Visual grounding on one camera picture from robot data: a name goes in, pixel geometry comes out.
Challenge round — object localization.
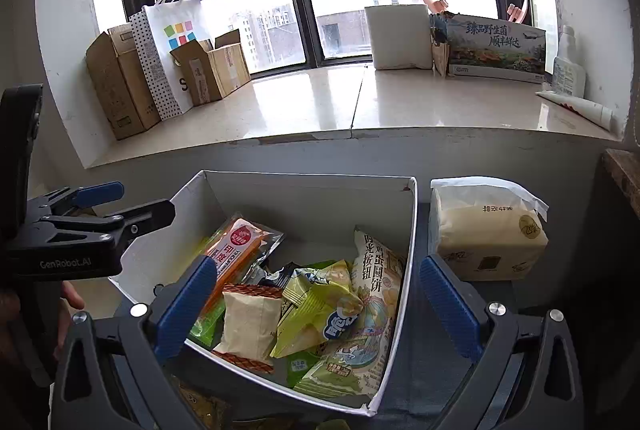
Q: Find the white plastic bottle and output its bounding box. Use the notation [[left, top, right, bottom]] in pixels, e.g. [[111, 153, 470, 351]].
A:
[[551, 24, 587, 99]]

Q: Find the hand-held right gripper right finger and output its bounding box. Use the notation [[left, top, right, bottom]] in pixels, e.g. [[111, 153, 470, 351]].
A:
[[419, 253, 586, 430]]

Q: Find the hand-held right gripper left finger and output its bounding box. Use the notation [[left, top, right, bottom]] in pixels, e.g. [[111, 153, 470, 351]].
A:
[[52, 254, 219, 430]]

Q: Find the light green chips packet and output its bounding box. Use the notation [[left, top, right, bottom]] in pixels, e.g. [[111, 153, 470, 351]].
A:
[[269, 259, 366, 359]]

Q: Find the white tube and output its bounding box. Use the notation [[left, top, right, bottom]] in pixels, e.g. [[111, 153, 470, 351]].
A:
[[534, 88, 614, 132]]

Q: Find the orange snack packet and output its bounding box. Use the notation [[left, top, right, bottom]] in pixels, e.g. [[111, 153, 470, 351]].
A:
[[197, 215, 286, 308]]

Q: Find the black snack packet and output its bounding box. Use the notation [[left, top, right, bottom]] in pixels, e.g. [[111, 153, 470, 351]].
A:
[[256, 262, 302, 289]]

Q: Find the stone side shelf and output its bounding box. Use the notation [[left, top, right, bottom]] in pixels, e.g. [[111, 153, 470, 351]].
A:
[[602, 148, 640, 207]]

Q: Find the small open cardboard box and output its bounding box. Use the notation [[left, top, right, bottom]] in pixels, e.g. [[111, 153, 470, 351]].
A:
[[169, 29, 252, 107]]

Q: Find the cream tissue pack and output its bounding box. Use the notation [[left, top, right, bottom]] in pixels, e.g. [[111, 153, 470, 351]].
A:
[[429, 176, 550, 282]]

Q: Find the person's left hand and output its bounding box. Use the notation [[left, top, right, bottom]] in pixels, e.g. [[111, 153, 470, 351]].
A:
[[58, 282, 86, 347]]

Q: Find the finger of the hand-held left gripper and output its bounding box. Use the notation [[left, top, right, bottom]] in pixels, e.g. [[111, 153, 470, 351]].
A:
[[44, 198, 176, 244], [29, 181, 125, 219]]

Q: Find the landscape printed box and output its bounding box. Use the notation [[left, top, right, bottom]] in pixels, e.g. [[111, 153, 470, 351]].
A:
[[445, 13, 547, 85]]

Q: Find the green crinkled snack packet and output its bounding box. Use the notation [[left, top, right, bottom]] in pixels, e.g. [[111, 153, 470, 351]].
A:
[[286, 349, 332, 392]]

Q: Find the white foam box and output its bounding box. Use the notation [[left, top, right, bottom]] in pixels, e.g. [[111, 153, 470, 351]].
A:
[[364, 4, 434, 71]]

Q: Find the polka-dot white paper bag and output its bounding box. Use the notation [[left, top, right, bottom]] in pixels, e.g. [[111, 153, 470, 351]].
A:
[[129, 0, 207, 122]]

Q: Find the blue fabric table cover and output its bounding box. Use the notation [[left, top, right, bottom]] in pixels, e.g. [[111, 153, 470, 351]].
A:
[[112, 202, 556, 430]]

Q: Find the marble window sill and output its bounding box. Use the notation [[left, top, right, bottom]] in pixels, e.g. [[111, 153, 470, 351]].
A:
[[81, 61, 627, 170]]

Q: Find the white cardboard box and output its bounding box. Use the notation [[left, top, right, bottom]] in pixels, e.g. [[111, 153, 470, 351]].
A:
[[107, 169, 419, 417]]

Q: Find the green seaweed snack packet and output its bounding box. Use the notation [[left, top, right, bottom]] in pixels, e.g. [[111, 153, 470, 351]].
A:
[[188, 300, 227, 347]]

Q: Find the cream egg biscuit bag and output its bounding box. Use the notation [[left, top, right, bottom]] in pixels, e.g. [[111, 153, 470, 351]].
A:
[[306, 225, 407, 400]]

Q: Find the tall brown cardboard box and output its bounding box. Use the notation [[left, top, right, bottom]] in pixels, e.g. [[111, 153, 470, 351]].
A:
[[85, 23, 162, 141]]

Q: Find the small beige red-edged packet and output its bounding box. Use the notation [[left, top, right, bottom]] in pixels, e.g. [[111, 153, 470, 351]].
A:
[[212, 283, 284, 374]]

